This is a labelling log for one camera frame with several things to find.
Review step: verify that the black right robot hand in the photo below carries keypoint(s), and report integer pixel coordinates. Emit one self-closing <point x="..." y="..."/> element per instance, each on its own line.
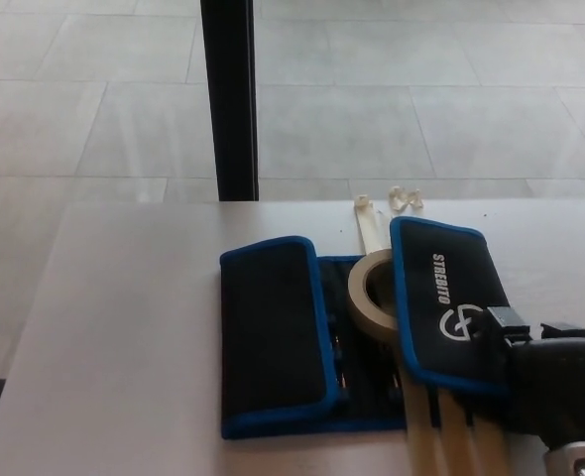
<point x="555" y="387"/>

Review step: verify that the black blue-trimmed folding toolkit case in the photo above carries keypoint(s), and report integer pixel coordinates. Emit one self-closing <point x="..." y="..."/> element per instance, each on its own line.
<point x="272" y="317"/>

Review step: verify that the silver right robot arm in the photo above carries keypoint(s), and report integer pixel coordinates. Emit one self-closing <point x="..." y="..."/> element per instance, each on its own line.
<point x="580" y="458"/>

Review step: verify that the beige masking tape roll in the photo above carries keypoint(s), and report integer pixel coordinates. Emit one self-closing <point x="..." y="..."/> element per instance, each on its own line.
<point x="359" y="292"/>

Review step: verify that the crumpled beige tape strip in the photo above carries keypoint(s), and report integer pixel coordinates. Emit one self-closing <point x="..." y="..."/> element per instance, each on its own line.
<point x="404" y="201"/>

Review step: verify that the long beige tape strip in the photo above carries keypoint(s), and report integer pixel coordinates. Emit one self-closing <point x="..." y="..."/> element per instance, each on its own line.
<point x="369" y="233"/>

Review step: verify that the black vertical metal post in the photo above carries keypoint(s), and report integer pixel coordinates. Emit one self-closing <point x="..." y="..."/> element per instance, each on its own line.
<point x="230" y="99"/>

